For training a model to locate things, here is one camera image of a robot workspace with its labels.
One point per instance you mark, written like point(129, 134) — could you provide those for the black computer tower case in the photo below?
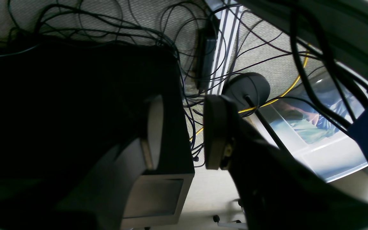
point(62, 107)

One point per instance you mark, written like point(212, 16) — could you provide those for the black round stand base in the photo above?
point(247, 90)

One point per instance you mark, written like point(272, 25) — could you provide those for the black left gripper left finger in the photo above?
point(105, 189)

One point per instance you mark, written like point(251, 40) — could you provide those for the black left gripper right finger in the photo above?
point(277, 192)

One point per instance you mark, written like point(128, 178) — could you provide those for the clear plastic storage bin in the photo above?
point(309, 137)

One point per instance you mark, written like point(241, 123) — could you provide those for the black power strip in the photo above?
point(207, 40)

